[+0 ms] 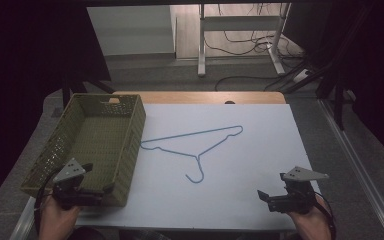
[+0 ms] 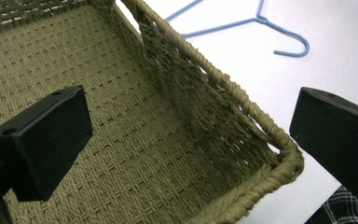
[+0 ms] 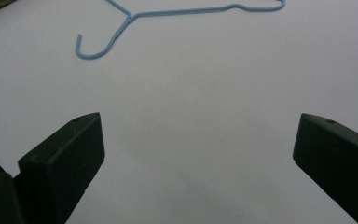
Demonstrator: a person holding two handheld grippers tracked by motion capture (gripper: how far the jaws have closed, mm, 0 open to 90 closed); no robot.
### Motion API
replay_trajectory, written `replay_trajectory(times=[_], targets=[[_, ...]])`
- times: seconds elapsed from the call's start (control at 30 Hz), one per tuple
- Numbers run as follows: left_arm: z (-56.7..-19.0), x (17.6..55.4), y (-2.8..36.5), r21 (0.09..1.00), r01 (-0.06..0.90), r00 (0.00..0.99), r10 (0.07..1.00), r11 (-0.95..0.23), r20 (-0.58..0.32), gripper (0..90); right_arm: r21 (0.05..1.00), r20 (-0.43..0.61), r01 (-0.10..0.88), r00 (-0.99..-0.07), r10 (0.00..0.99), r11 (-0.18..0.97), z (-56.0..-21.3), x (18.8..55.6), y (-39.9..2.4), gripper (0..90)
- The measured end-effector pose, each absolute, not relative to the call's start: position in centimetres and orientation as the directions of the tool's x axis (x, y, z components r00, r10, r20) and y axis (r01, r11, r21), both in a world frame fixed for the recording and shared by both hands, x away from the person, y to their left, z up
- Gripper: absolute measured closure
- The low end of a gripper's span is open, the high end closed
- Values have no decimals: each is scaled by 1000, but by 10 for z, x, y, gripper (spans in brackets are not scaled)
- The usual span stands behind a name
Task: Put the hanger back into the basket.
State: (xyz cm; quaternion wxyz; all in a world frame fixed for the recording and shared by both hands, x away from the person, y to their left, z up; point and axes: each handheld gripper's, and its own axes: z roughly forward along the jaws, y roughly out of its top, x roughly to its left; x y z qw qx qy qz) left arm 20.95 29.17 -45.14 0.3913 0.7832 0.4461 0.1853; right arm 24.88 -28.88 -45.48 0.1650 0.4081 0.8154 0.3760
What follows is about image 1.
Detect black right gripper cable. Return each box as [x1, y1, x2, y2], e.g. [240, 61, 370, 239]
[315, 191, 337, 240]

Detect white cabinet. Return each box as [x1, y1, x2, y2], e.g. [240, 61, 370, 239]
[86, 4, 177, 57]

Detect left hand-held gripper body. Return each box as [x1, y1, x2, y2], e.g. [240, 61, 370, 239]
[52, 157, 104, 211]

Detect white table mat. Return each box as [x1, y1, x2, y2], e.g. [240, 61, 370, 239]
[75, 103, 322, 232]

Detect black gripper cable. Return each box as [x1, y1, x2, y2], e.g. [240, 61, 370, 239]
[33, 169, 63, 235]
[315, 191, 337, 240]

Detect black floor cables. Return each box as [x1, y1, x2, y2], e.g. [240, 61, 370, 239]
[203, 3, 318, 93]

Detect blue wire clothes hanger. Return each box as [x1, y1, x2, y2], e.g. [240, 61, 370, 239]
[140, 125, 244, 185]

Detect white power strip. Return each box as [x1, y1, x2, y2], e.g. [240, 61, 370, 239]
[292, 68, 312, 84]

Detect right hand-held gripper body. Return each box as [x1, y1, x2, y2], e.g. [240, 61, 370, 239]
[266, 165, 330, 215]

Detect aluminium floor rail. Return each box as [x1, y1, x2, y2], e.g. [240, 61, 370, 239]
[317, 99, 384, 240]

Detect person's right hand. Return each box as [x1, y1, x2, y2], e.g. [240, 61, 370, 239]
[287, 194, 333, 240]

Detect black metal stand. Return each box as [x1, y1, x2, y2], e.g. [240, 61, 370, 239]
[315, 49, 358, 132]

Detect green plastic basket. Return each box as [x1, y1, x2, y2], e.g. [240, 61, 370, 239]
[20, 93, 147, 207]

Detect person's left hand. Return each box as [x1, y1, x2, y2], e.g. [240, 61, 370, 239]
[38, 196, 81, 240]

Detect white metal desk frame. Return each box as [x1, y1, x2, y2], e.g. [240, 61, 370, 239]
[197, 3, 292, 78]

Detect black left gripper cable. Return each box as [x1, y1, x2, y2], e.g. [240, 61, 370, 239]
[33, 169, 63, 235]

